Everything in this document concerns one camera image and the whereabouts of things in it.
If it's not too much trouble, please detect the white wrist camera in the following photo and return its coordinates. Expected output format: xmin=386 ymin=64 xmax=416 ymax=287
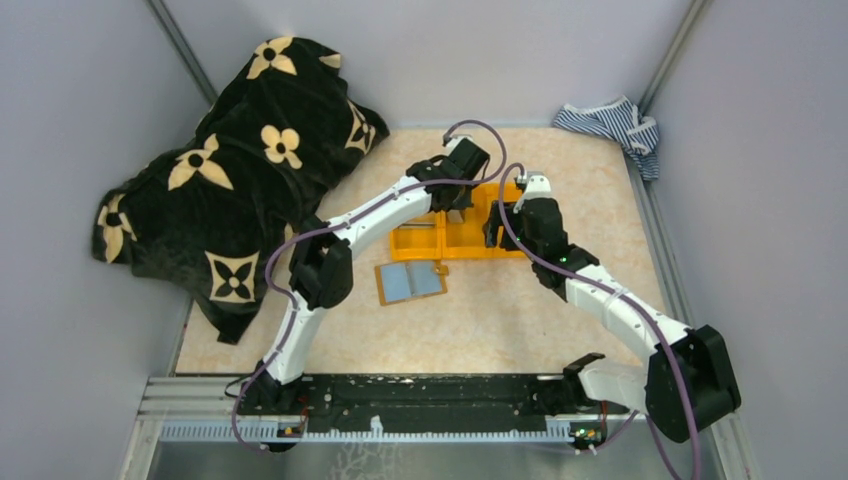
xmin=513 ymin=171 xmax=552 ymax=213
xmin=442 ymin=134 xmax=473 ymax=150

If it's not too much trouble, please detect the tan leather card holder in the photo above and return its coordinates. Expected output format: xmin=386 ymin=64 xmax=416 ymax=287
xmin=374 ymin=259 xmax=450 ymax=308

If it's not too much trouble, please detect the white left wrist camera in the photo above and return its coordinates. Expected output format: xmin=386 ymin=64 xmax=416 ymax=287
xmin=442 ymin=134 xmax=473 ymax=150

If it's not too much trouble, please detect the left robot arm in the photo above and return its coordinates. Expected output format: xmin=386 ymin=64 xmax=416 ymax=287
xmin=240 ymin=137 xmax=490 ymax=396

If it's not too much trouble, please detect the orange three-compartment bin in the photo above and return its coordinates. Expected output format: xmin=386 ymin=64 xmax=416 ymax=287
xmin=388 ymin=183 xmax=524 ymax=261

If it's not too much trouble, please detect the black floral blanket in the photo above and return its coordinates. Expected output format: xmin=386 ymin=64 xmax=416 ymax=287
xmin=90 ymin=36 xmax=389 ymax=344

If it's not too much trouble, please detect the grey box in bin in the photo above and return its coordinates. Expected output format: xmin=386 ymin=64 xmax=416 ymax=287
xmin=445 ymin=209 xmax=466 ymax=225

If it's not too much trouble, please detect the blue striped cloth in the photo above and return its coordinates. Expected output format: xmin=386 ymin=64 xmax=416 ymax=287
xmin=553 ymin=96 xmax=660 ymax=182

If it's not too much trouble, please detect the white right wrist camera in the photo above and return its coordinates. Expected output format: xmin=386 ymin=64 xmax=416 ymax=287
xmin=513 ymin=171 xmax=552 ymax=213

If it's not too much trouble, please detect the aluminium frame rail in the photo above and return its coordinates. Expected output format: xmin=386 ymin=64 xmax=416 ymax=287
xmin=135 ymin=374 xmax=737 ymax=445

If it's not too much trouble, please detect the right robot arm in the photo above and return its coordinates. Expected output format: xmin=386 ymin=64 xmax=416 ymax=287
xmin=483 ymin=197 xmax=742 ymax=443

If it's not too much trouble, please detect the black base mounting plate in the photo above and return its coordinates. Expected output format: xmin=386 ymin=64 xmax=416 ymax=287
xmin=236 ymin=372 xmax=631 ymax=435

